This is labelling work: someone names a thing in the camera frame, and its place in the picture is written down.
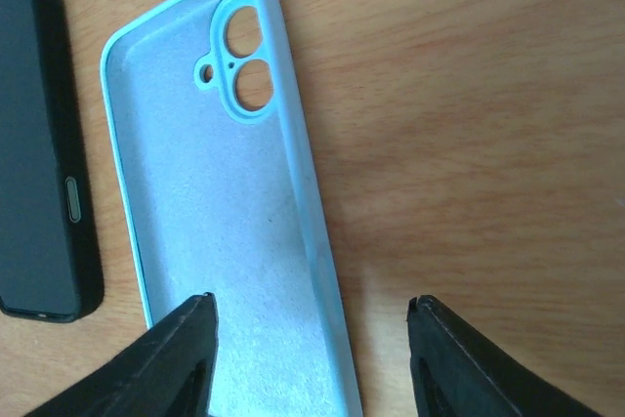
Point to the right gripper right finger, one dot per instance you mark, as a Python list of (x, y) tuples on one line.
[(457, 371)]

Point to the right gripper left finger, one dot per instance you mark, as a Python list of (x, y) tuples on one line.
[(168, 371)]

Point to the black phone case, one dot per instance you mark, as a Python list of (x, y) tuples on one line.
[(73, 143)]

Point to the light blue phone case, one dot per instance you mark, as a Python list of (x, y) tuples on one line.
[(220, 195)]

